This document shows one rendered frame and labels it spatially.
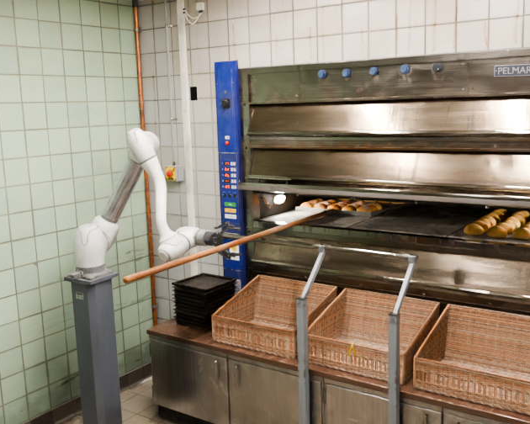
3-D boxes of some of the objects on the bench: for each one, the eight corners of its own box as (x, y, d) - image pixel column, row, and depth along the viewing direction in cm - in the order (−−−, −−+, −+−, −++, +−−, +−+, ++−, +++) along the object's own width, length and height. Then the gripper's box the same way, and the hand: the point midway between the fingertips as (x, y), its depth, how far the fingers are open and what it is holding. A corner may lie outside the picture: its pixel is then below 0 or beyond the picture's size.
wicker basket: (259, 316, 398) (257, 273, 393) (340, 331, 366) (339, 285, 361) (210, 341, 358) (208, 294, 354) (295, 361, 326) (294, 310, 322)
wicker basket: (345, 333, 364) (344, 286, 359) (441, 352, 332) (442, 301, 327) (300, 362, 325) (299, 310, 320) (405, 387, 293) (405, 330, 288)
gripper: (211, 214, 340) (244, 217, 328) (214, 259, 344) (246, 263, 332) (202, 216, 334) (235, 219, 322) (204, 262, 338) (236, 267, 326)
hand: (238, 241), depth 328 cm, fingers open, 13 cm apart
